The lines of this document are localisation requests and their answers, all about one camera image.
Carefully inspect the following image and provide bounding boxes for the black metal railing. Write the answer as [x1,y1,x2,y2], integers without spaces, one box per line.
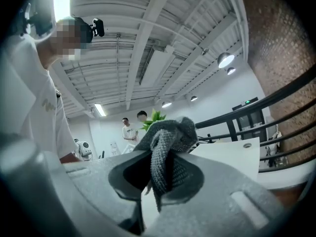
[194,69,316,174]

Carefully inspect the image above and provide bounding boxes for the black headband rear mount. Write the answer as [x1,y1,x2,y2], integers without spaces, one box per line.
[19,2,54,38]

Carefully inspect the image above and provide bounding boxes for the person's white t-shirt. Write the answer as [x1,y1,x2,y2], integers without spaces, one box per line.
[0,31,80,163]

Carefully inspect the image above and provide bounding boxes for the person's head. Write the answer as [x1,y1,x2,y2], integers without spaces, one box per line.
[37,16,94,70]

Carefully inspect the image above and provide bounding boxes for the black head-mounted camera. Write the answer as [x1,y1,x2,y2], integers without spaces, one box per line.
[91,18,105,38]

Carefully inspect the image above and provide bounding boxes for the person's left forearm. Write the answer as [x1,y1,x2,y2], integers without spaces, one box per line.
[59,154,81,164]

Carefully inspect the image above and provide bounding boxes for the grey knitted cloth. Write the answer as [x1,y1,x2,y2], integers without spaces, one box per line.
[132,116,198,212]

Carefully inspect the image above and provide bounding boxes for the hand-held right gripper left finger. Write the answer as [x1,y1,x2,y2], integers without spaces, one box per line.
[62,149,154,236]

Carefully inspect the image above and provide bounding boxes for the flower pot with green plant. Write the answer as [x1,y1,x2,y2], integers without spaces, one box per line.
[138,108,167,133]

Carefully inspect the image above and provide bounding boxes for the white ceiling air duct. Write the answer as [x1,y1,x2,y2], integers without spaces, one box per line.
[139,44,176,86]

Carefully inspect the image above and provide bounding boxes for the white round robot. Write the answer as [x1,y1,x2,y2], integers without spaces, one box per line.
[73,138,94,161]

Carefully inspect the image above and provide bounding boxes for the hanging clothes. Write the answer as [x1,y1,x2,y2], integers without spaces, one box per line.
[265,130,282,168]

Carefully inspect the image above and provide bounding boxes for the black door frame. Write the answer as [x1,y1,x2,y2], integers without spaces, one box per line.
[231,97,268,142]

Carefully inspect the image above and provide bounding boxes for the bright ceiling light panel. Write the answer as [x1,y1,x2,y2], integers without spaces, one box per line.
[53,0,72,22]

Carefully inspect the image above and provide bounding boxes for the rectangular fluorescent ceiling light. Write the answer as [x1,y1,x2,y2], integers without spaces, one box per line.
[94,103,108,117]

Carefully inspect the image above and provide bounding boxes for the white desk with grommet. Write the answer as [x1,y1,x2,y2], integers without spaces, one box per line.
[189,136,261,183]

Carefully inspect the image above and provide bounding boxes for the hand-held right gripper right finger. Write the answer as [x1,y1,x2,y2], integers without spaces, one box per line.
[147,153,293,237]

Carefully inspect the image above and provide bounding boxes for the large dome pendant lamp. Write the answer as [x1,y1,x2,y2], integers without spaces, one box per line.
[216,52,236,69]

